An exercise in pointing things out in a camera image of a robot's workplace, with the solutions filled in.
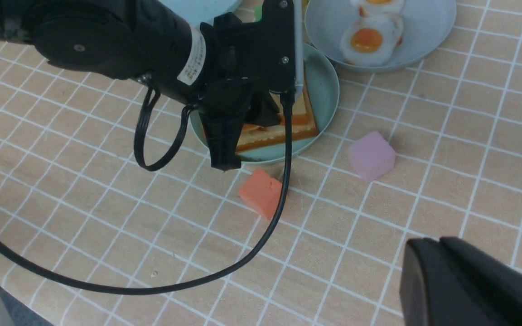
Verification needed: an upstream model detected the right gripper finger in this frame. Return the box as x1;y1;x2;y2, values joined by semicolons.
399;237;522;326

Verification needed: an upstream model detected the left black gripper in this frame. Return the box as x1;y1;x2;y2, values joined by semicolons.
198;0;299;171

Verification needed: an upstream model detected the toast slice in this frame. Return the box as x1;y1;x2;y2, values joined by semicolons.
236;86;319;154
241;86;315;135

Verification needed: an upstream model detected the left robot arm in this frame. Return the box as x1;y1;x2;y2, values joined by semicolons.
0;0;304;171

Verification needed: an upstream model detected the orange foam block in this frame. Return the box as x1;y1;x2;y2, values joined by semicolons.
238;169;282;221

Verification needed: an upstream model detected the green foam cube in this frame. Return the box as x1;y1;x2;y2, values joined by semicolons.
253;5;262;21

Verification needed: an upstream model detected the light blue toast plate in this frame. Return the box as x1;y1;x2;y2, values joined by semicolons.
160;0;241;26

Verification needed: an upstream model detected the pink foam cube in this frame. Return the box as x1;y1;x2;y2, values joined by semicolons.
348;131;396;183

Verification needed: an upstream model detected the front fried egg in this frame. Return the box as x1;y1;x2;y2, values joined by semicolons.
339;13;404;67

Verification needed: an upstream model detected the fried egg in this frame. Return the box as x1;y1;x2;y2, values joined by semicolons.
339;13;404;67
350;0;405;17

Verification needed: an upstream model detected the rear fried egg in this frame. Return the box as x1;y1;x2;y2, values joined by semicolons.
350;0;405;17

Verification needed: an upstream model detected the grey blue egg plate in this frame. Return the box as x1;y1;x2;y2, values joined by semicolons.
305;0;457;73

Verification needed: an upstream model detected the left black cable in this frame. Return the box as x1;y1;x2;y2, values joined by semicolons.
0;86;294;296

